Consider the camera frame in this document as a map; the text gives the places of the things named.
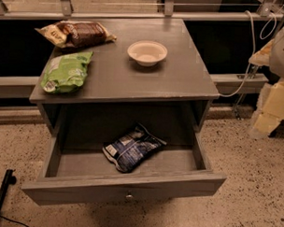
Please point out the metal rail frame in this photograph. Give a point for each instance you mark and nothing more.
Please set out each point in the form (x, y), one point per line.
(188, 10)

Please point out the green chip bag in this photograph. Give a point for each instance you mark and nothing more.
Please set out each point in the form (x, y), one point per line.
(66, 73)

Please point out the open grey drawer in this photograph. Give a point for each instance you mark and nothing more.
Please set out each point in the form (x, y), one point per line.
(85, 175)

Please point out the blue chip bag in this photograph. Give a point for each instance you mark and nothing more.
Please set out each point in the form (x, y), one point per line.
(132, 148)

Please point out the silver drawer knob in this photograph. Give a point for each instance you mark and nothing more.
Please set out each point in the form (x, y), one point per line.
(129, 197)

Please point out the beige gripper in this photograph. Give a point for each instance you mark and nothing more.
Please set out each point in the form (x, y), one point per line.
(283, 51)

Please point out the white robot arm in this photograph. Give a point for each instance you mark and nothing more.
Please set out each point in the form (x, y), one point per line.
(271, 55)

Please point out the white paper bowl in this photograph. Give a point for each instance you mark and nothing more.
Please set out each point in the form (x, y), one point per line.
(147, 53)

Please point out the black stand base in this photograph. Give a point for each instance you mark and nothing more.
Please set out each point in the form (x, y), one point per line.
(9, 179)

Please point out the brown chip bag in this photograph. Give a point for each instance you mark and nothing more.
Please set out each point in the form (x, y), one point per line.
(76, 34)

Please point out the grey wooden cabinet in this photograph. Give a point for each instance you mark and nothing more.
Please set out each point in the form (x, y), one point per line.
(114, 77)

